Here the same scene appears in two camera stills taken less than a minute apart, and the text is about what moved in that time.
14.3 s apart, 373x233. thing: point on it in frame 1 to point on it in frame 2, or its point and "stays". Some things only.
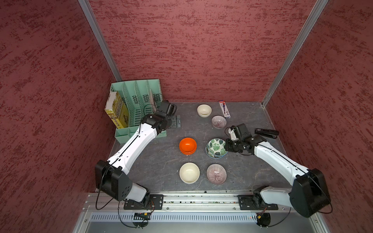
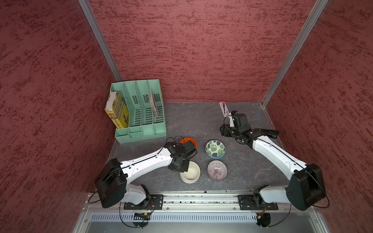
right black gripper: (228, 147) to (224, 131)
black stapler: (269, 133) stays
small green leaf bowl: (215, 148) stays
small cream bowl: (204, 110) to (193, 173)
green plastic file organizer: (141, 97) stays
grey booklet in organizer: (153, 101) stays
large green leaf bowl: (215, 151) stays
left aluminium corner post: (100, 36) stays
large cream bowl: (189, 173) stays
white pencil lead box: (225, 108) stays
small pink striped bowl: (218, 121) to (217, 170)
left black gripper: (173, 118) to (184, 168)
